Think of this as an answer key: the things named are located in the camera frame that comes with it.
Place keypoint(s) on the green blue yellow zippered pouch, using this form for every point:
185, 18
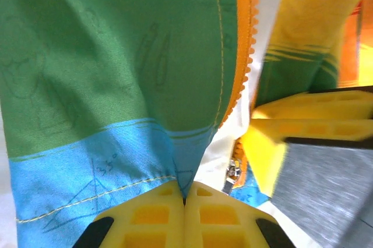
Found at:
116, 56

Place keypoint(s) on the silver metal zipper slider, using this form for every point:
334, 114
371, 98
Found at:
233, 169

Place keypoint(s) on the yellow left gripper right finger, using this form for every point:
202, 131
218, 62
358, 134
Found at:
192, 219

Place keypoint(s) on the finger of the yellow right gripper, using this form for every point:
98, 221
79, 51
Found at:
291, 111
262, 157

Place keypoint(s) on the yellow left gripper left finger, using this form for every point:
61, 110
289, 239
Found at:
175, 216

